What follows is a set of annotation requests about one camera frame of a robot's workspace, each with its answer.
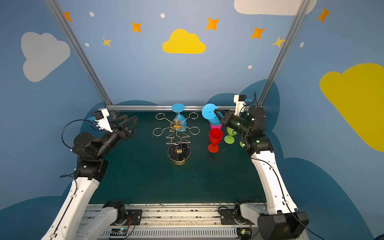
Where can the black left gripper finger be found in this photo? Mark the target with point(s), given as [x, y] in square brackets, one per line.
[128, 125]
[120, 120]

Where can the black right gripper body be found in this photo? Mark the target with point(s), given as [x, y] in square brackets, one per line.
[226, 119]

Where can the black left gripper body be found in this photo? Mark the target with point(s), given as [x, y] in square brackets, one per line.
[119, 130]

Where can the blue wine glass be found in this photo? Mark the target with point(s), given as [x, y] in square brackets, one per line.
[178, 109]
[208, 113]

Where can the magenta plastic wine glass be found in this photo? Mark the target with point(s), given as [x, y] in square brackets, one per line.
[216, 127]

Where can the red plastic wine glass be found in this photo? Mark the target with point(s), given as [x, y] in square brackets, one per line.
[215, 137]

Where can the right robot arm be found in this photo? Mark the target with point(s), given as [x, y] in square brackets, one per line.
[282, 219]

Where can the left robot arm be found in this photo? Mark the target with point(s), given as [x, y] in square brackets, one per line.
[86, 179]

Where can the left green circuit board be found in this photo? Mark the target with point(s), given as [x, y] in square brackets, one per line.
[119, 233]

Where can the green circuit board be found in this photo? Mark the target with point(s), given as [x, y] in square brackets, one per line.
[119, 233]
[244, 234]

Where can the right green circuit board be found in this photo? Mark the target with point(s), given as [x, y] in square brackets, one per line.
[244, 234]

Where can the aluminium frame back rail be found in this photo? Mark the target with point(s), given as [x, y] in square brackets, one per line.
[156, 108]

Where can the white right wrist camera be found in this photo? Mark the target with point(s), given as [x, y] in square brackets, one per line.
[240, 101]

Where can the gold wire glass rack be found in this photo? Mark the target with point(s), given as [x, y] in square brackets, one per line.
[179, 150]

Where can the aluminium frame right post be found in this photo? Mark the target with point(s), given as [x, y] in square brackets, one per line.
[304, 8]

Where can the aluminium frame post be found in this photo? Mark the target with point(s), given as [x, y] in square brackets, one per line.
[64, 24]
[304, 8]

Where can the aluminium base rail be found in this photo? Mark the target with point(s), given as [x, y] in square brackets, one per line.
[187, 214]

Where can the aluminium frame left post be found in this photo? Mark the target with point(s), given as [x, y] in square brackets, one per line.
[64, 24]

